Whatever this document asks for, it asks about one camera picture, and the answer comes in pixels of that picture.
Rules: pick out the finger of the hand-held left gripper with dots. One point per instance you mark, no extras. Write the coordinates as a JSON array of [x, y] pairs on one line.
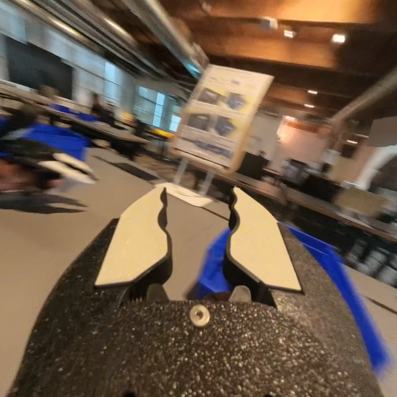
[[73, 163], [62, 172]]

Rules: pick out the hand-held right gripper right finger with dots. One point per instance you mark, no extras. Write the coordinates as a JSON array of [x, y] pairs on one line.
[[260, 245]]

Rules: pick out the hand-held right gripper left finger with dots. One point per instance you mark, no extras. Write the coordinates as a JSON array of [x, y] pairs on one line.
[[136, 242]]

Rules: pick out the blue plastic bin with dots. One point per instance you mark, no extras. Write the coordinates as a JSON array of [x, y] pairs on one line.
[[65, 139], [212, 266]]

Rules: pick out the person's left hand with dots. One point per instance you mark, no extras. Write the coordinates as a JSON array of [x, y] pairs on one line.
[[15, 178]]

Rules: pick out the long dark table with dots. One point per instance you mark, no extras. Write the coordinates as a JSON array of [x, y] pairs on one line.
[[310, 203], [118, 135]]

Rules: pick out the white document stand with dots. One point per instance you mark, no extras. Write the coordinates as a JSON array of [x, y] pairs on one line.
[[186, 194]]

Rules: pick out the printed instruction board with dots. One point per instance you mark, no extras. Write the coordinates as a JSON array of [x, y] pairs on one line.
[[223, 114]]

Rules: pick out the ceiling spotlight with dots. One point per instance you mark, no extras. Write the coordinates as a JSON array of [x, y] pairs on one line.
[[289, 33]]

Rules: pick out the silver ceiling duct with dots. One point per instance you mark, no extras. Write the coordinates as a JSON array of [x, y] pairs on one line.
[[167, 28]]

